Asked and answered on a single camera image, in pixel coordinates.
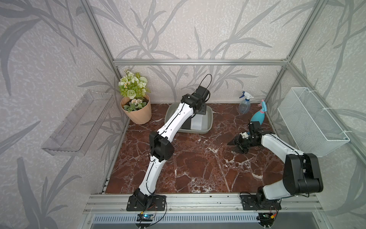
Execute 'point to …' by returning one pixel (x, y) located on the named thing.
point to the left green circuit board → (145, 217)
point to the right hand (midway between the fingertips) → (229, 144)
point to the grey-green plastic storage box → (207, 120)
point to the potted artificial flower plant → (137, 104)
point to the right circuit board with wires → (266, 219)
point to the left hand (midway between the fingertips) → (200, 109)
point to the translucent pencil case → (196, 122)
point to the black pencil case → (187, 125)
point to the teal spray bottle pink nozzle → (259, 116)
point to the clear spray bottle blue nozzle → (244, 106)
